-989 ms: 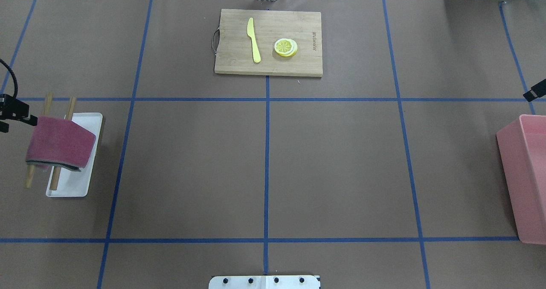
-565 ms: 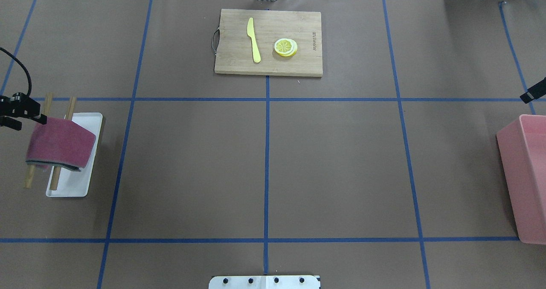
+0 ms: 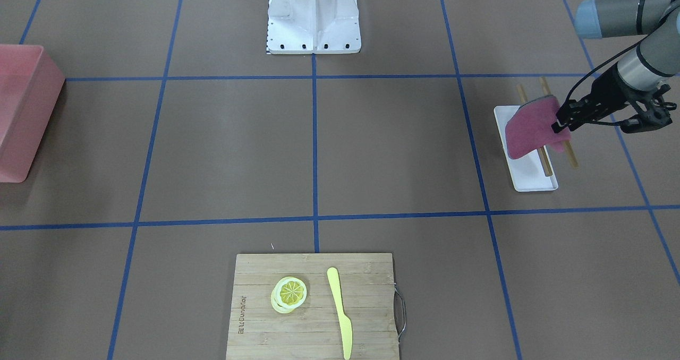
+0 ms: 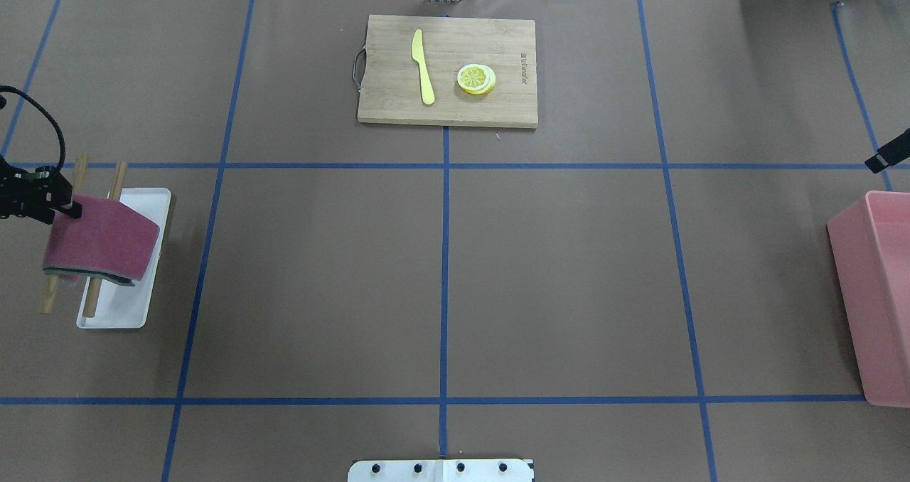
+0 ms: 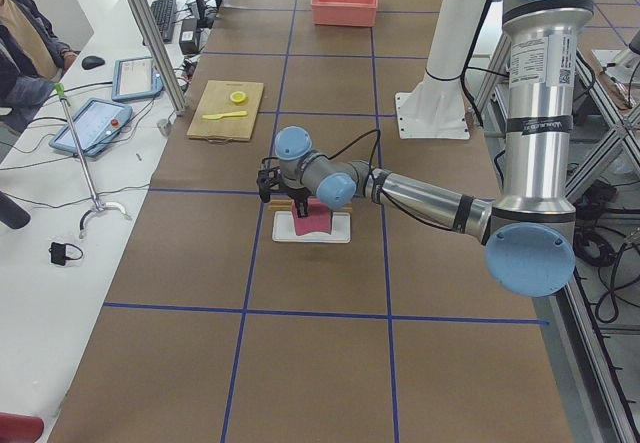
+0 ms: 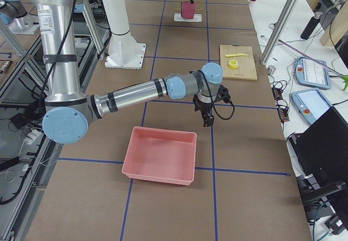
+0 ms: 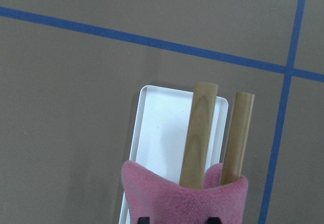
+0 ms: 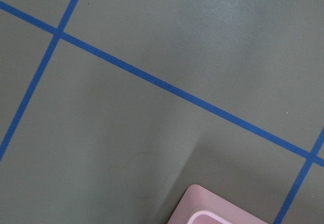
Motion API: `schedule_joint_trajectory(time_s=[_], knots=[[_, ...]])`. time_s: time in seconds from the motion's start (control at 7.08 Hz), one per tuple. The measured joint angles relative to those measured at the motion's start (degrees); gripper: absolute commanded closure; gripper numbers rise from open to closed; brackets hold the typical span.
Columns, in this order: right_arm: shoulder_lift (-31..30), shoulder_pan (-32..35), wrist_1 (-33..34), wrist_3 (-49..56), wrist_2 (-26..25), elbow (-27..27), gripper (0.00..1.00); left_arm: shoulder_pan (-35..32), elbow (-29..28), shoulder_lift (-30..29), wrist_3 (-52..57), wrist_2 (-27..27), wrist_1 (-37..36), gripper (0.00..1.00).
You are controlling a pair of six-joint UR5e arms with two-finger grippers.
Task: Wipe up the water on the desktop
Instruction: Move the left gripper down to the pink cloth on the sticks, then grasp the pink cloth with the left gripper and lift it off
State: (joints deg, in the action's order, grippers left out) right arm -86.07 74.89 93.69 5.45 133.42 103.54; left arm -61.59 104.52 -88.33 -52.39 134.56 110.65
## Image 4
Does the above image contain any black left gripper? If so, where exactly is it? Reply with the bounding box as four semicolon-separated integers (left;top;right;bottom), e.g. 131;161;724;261
1;159;82;224

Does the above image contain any magenta microfiber cloth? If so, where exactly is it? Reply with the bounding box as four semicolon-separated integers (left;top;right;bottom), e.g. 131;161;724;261
42;195;160;286

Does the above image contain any wooden rack rod outer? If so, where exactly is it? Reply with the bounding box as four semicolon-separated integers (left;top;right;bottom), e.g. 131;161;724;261
39;154;89;316

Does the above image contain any wooden rack rod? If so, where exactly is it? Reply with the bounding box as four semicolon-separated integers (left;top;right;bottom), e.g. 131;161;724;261
39;154;89;316
82;161;128;318

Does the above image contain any wooden rack rod inner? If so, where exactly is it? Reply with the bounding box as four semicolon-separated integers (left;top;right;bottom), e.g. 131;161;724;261
82;161;128;318

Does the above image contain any pink plastic bin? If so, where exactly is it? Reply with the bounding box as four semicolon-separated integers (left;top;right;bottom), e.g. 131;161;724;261
828;191;909;408

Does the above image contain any white rectangular tray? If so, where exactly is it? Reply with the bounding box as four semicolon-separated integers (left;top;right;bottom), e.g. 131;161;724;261
75;188;172;329

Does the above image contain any bamboo cutting board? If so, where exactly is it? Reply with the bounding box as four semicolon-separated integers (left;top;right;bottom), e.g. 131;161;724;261
357;14;539;129

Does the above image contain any yellow plastic knife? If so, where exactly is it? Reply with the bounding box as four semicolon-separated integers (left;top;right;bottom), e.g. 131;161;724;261
410;28;436;106

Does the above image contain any yellow lemon slice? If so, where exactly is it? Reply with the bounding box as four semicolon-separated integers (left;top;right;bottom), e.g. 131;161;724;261
457;63;497;95

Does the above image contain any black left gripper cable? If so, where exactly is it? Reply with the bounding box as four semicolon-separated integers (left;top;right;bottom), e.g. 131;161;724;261
0;85;67;177

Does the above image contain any metal cutting board handle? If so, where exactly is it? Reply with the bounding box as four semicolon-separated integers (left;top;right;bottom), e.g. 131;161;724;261
352;45;367;93

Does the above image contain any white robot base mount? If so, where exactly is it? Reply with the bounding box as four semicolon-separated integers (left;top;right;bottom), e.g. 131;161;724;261
347;459;535;481

